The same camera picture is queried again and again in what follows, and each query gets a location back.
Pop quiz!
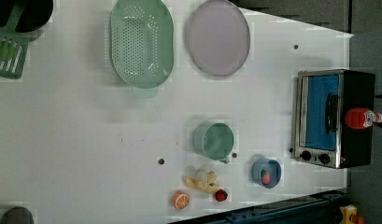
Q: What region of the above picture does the red felt ketchup bottle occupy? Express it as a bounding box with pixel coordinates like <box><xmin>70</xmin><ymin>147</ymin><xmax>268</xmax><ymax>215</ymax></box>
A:
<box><xmin>345</xmin><ymin>107</ymin><xmax>382</xmax><ymax>130</ymax></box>

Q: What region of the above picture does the silver black toaster oven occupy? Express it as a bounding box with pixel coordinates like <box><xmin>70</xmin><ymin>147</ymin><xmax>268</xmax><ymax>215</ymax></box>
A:
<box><xmin>292</xmin><ymin>69</ymin><xmax>375</xmax><ymax>169</ymax></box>

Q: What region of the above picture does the green mug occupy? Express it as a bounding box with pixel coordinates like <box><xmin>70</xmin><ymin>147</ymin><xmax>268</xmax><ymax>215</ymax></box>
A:
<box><xmin>192</xmin><ymin>121</ymin><xmax>234</xmax><ymax>163</ymax></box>

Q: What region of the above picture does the yellow plush toy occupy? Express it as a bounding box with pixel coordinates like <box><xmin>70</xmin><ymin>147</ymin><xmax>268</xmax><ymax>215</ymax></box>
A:
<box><xmin>182</xmin><ymin>170</ymin><xmax>220</xmax><ymax>194</ymax></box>

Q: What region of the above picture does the round lilac plate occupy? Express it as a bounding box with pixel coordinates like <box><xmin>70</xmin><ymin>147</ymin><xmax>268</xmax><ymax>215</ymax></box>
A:
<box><xmin>186</xmin><ymin>0</ymin><xmax>250</xmax><ymax>77</ymax></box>

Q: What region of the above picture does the toy strawberry on table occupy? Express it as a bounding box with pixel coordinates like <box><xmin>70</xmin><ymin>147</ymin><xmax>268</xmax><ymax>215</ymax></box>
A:
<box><xmin>215</xmin><ymin>189</ymin><xmax>228</xmax><ymax>202</ymax></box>

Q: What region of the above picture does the toy orange slice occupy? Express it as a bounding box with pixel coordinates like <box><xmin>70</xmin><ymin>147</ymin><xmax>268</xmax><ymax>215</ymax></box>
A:
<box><xmin>172</xmin><ymin>190</ymin><xmax>190</xmax><ymax>210</ymax></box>

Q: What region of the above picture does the green perforated colander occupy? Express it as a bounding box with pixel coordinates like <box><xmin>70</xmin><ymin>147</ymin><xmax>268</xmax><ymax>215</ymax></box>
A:
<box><xmin>110</xmin><ymin>0</ymin><xmax>174</xmax><ymax>98</ymax></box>

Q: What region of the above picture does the blue cup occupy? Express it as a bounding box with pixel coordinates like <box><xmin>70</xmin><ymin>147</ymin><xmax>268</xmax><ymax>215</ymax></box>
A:
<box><xmin>250</xmin><ymin>157</ymin><xmax>281</xmax><ymax>189</ymax></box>

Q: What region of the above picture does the toy strawberry in cup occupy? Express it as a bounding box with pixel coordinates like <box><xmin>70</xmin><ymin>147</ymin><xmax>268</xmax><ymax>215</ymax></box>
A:
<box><xmin>261</xmin><ymin>170</ymin><xmax>271</xmax><ymax>185</ymax></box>

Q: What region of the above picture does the black round container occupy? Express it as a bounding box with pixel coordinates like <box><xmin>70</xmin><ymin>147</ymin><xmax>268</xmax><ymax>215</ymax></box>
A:
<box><xmin>0</xmin><ymin>0</ymin><xmax>54</xmax><ymax>33</ymax></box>

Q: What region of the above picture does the yellow red emergency button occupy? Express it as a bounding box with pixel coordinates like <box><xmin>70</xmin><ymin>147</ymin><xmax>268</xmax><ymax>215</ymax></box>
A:
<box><xmin>340</xmin><ymin>204</ymin><xmax>365</xmax><ymax>224</ymax></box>

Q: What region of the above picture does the green dish rack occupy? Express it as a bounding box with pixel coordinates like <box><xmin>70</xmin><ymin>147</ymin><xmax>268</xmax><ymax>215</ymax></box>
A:
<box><xmin>0</xmin><ymin>1</ymin><xmax>29</xmax><ymax>79</ymax></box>

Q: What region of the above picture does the grey object bottom left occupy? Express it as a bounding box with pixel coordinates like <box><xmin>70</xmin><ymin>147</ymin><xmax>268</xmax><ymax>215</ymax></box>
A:
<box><xmin>0</xmin><ymin>207</ymin><xmax>35</xmax><ymax>224</ymax></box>

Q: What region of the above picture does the blue metal frame rail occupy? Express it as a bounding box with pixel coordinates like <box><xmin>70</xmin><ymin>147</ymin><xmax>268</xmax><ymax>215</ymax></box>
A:
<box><xmin>172</xmin><ymin>190</ymin><xmax>349</xmax><ymax>224</ymax></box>

